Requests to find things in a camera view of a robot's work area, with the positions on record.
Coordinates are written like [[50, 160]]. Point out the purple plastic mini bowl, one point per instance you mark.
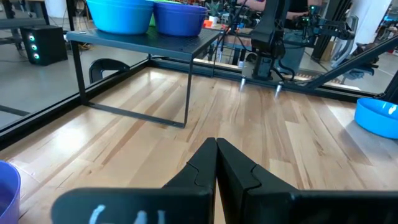
[[180, 7], [180, 25], [9, 193]]

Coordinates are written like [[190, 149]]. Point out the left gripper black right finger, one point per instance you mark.
[[280, 208]]

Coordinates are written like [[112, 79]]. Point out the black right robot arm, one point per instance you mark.
[[267, 34]]

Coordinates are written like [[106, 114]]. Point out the grey background desk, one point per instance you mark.
[[21, 22]]

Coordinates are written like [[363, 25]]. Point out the black perforated metal shelf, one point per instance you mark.
[[149, 42]]

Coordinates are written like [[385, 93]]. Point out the green plastic mini bowl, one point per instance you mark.
[[152, 21]]

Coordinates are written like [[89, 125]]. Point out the background black robot arm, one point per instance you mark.
[[329, 26]]

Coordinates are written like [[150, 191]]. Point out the black computer tower green lights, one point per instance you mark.
[[49, 46]]

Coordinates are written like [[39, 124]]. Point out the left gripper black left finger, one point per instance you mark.
[[186, 205]]

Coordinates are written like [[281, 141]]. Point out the grey office chair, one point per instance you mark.
[[342, 49]]

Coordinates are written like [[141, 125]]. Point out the blue plastic mini bowl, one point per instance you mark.
[[377, 119], [118, 2], [121, 20]]

